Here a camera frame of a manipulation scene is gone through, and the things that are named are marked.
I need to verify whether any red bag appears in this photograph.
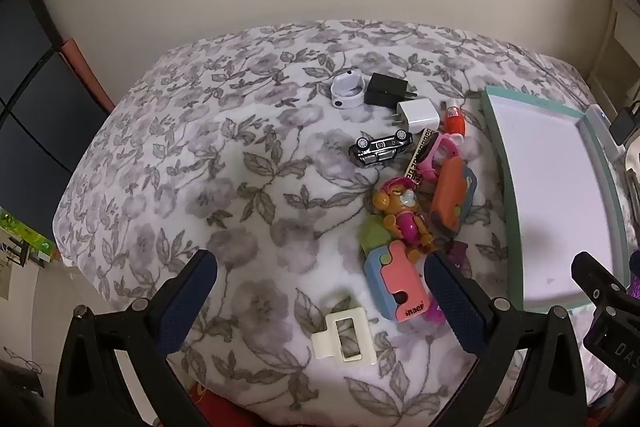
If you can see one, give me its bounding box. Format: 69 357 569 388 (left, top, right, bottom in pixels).
187 382 266 427

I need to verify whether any pink kids watch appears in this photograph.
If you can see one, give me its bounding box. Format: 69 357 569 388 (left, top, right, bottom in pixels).
417 133 466 180

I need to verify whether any green printed paper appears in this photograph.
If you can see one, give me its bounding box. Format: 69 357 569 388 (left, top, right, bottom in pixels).
0 207 56 258

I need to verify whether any teal tray white inside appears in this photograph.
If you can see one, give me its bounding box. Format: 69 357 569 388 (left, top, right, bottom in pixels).
481 86 630 312

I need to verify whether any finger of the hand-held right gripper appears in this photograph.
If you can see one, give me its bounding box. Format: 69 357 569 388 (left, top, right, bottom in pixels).
571 251 628 313

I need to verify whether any white round case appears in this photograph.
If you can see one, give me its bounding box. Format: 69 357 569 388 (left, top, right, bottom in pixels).
330 69 367 109

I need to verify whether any black power adapter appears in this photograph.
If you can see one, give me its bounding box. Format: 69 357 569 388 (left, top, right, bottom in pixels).
611 107 640 142

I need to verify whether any white shelf unit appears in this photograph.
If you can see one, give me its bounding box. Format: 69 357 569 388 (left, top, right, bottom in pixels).
582 0 640 108

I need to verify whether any black toy car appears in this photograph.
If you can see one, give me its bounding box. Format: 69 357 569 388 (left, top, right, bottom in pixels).
348 129 415 168

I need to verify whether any dark cabinet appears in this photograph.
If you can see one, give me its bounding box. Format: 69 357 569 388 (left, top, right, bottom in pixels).
0 0 113 228

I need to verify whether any white wall charger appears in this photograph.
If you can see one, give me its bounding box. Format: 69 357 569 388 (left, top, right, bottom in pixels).
390 99 440 132

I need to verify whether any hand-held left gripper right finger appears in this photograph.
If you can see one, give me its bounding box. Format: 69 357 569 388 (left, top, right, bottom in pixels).
422 249 591 427

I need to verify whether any black wall charger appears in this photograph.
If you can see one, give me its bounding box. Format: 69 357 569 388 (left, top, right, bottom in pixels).
363 73 418 110

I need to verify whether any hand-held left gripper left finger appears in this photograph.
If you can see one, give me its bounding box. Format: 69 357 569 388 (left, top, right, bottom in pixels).
54 248 219 427

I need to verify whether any small orange bottle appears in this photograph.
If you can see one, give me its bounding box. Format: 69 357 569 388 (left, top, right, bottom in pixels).
444 99 467 136

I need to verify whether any orange toy block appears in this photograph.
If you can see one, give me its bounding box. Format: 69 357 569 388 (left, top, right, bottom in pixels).
430 157 478 240

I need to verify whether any pink pup toy figure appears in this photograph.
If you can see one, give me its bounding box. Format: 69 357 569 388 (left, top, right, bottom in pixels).
371 177 436 265

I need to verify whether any patterned keychain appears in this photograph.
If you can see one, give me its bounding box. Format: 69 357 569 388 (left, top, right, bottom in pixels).
400 128 436 188

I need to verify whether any floral bed blanket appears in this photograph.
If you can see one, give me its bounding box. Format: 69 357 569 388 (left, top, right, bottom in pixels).
52 19 618 427

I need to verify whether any cream hair claw clip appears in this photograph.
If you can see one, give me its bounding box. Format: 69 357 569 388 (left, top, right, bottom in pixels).
311 304 368 364

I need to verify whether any pastel puzzle eraser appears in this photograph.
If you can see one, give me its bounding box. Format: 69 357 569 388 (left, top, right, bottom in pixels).
361 222 432 325

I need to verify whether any white power strip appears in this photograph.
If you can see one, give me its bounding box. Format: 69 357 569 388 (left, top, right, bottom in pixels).
585 104 626 160

